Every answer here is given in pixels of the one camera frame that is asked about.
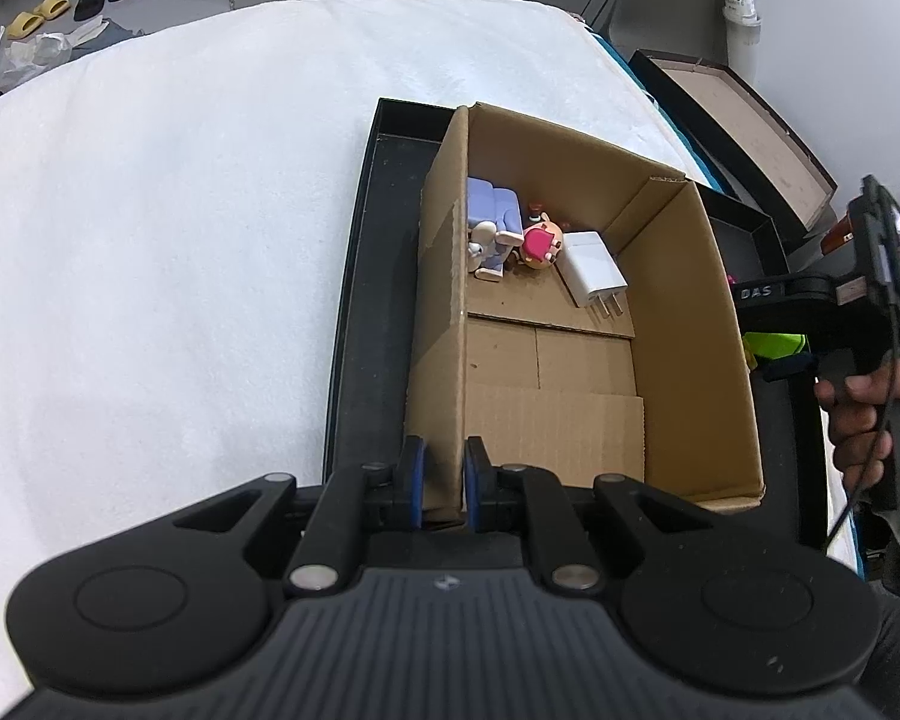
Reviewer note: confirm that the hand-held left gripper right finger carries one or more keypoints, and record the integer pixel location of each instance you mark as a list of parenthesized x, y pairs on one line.
[(474, 487)]

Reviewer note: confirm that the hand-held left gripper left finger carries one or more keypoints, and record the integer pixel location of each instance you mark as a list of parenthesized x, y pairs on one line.
[(416, 480)]

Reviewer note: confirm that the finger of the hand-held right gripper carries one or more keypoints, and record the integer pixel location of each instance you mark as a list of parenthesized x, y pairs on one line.
[(791, 371)]

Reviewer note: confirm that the green cube toy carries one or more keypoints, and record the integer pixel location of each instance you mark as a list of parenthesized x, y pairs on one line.
[(776, 349)]

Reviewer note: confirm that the brown cardboard box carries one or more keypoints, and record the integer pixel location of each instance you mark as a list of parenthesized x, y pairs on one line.
[(570, 420)]

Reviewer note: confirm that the black shallow tray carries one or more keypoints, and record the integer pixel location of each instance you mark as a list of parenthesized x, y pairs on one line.
[(375, 315)]

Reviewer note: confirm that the white plug charger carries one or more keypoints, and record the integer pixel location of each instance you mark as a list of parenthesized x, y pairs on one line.
[(589, 270)]

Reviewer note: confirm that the small brown-haired doll figure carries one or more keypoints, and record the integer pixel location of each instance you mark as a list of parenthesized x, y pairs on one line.
[(544, 244)]

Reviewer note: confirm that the purple and white toy figure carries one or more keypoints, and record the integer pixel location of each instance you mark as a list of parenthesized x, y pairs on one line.
[(487, 202)]

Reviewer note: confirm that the person's right hand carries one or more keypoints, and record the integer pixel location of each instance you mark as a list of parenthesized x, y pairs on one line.
[(855, 427)]

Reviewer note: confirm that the red box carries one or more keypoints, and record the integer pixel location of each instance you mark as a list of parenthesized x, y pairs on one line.
[(840, 236)]

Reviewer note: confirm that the black box lid brown inside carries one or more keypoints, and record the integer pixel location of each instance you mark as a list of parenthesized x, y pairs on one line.
[(750, 135)]

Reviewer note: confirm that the white canister yellow cap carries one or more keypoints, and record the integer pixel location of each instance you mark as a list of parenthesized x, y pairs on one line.
[(739, 7)]

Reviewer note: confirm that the grey cloth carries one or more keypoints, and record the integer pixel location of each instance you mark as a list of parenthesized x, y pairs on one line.
[(109, 37)]

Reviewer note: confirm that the white plastic bag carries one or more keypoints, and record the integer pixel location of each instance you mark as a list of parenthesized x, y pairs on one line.
[(19, 60)]

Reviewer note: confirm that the yellow slipper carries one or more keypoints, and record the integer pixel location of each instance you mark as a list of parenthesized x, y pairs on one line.
[(51, 6), (24, 24)]

